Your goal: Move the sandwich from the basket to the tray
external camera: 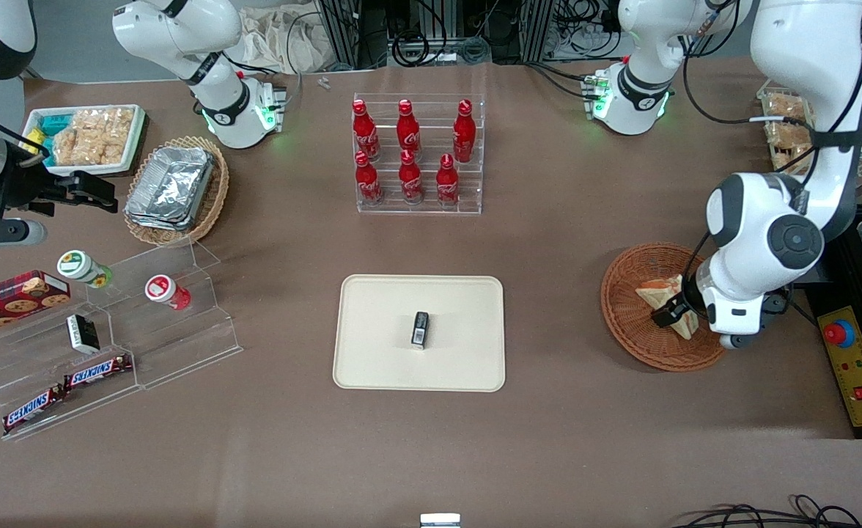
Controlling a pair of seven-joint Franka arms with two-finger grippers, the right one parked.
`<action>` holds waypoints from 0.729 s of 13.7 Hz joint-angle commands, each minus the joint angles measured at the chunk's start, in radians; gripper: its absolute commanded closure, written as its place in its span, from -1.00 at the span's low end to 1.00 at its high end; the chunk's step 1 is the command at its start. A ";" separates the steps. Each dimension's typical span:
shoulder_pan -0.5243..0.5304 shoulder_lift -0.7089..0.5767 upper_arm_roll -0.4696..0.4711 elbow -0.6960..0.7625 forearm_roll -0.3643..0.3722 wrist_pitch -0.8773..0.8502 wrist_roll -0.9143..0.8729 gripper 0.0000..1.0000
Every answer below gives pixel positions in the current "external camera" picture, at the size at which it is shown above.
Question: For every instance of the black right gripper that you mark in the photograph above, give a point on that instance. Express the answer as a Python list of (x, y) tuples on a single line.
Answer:
[(17, 183)]

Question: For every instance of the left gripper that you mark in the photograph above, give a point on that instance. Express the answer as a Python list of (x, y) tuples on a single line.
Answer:
[(666, 316)]

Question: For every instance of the triangular sandwich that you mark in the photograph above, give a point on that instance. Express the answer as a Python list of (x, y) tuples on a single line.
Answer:
[(658, 292)]

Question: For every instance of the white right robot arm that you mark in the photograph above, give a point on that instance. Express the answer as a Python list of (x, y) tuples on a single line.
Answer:
[(182, 29)]

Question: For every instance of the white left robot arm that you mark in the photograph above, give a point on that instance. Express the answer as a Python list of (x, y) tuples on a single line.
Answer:
[(805, 44)]

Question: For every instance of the brown wicker basket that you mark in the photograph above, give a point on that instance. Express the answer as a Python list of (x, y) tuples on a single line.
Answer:
[(625, 308)]

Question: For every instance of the aluminium foil tray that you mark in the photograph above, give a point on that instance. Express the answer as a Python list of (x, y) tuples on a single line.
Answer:
[(171, 187)]

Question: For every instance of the light wicker basket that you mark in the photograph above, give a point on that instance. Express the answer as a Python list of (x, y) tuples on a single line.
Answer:
[(215, 198)]

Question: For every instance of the beige plastic tray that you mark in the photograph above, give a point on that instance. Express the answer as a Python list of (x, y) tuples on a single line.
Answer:
[(380, 330)]

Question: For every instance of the clear bag of rice crackers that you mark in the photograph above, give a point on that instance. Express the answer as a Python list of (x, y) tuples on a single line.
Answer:
[(94, 136), (790, 159), (783, 108), (786, 134)]

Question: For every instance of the white rectangular dish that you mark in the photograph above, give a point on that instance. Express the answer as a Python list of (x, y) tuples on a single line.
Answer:
[(134, 150)]

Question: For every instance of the green sunflower lid cup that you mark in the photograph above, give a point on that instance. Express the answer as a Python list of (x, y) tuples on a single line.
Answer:
[(79, 266)]

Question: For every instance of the yellow snack packet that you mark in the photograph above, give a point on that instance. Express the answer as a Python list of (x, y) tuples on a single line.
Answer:
[(35, 143)]

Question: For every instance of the blue snack packet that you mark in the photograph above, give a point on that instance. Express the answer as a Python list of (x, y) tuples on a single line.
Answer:
[(53, 125)]

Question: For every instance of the red lid cup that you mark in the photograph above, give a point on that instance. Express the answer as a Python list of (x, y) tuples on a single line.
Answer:
[(163, 290)]

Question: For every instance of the red cookie box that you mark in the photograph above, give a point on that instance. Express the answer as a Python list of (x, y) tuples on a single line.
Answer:
[(13, 301)]

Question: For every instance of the black and white carton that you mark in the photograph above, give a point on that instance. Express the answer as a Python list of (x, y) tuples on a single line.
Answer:
[(83, 334)]

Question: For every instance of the clear acrylic step shelf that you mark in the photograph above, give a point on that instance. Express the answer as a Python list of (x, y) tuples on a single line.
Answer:
[(182, 345)]

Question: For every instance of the Snickers chocolate bar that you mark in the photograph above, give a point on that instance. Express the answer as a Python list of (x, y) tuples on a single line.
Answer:
[(97, 372), (33, 409)]

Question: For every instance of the black appliance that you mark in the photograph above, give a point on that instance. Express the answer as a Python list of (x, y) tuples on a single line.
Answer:
[(841, 249)]

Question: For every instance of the yellow emergency stop box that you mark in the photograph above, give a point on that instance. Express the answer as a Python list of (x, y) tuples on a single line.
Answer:
[(860, 374)]

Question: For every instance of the clear acrylic bottle rack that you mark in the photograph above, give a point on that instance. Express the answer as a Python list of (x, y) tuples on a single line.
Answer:
[(468, 198)]

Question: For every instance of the beige cloth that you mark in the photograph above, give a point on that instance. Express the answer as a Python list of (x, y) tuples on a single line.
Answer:
[(277, 37)]

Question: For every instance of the small black box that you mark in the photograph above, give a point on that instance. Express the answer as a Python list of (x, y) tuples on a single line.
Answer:
[(420, 330)]

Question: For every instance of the red cola bottle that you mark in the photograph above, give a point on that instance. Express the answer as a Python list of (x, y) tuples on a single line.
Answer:
[(407, 132), (410, 183), (446, 187), (367, 183), (464, 136), (363, 132)]

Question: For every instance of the silver device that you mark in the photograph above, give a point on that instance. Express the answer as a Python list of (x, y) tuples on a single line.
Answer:
[(440, 521)]

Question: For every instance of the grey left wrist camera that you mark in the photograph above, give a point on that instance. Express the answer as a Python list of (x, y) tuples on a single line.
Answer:
[(746, 341)]

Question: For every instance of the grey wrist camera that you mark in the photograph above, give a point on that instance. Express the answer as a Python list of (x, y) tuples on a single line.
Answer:
[(6, 233), (746, 341)]

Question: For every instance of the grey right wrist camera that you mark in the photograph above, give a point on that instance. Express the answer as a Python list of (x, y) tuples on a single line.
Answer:
[(6, 233)]

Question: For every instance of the aluminium frame rack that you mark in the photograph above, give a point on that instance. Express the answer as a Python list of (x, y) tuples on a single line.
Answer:
[(358, 29)]

